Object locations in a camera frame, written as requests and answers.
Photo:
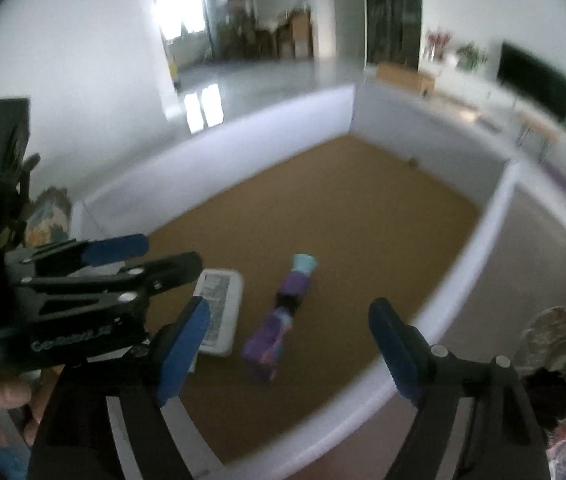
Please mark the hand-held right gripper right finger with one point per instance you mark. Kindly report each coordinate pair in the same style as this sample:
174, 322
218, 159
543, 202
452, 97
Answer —
395, 350

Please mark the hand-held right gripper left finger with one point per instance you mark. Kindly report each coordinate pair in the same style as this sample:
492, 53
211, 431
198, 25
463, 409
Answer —
185, 350

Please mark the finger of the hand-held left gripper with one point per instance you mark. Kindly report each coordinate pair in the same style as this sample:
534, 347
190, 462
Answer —
113, 250
163, 270

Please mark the white flat tray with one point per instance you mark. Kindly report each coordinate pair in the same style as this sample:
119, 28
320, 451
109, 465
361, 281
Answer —
223, 310

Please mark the patterned cushion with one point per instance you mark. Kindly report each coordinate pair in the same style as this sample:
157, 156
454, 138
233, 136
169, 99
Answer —
48, 220

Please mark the purple patterned pouch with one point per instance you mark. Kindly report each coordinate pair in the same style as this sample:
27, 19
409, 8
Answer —
268, 340

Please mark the light blue cloth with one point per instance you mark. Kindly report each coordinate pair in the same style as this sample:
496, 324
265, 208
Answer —
304, 262

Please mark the black cloth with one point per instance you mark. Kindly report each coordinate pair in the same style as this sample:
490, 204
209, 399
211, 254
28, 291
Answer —
553, 392

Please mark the patterned round rug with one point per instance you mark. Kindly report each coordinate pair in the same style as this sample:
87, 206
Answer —
558, 332

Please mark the yellow floor object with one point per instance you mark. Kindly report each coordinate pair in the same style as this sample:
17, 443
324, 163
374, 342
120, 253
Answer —
175, 72

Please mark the purple floor mat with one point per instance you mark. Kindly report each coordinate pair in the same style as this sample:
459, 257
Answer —
560, 180

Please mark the dark wooden chair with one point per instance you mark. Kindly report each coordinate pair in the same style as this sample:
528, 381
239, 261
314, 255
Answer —
233, 35

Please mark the round wooden tray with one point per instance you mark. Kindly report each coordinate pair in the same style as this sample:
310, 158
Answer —
455, 106

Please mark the wooden stool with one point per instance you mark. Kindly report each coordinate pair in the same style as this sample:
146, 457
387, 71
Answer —
538, 127

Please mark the cardboard box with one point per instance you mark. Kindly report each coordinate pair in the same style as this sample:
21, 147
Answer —
405, 76

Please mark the light wooden chair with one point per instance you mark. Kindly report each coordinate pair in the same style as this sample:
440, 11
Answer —
300, 32

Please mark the white television cabinet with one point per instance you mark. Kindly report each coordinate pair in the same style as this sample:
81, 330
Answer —
483, 85

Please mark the black television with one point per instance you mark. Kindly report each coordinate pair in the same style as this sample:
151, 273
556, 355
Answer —
535, 85

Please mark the green potted plant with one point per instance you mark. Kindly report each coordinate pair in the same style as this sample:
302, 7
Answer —
473, 56

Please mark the red flower bouquet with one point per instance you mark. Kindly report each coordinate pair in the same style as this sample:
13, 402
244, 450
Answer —
435, 42

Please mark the dark glass cabinet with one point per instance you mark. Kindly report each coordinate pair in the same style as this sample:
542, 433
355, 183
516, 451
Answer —
393, 10

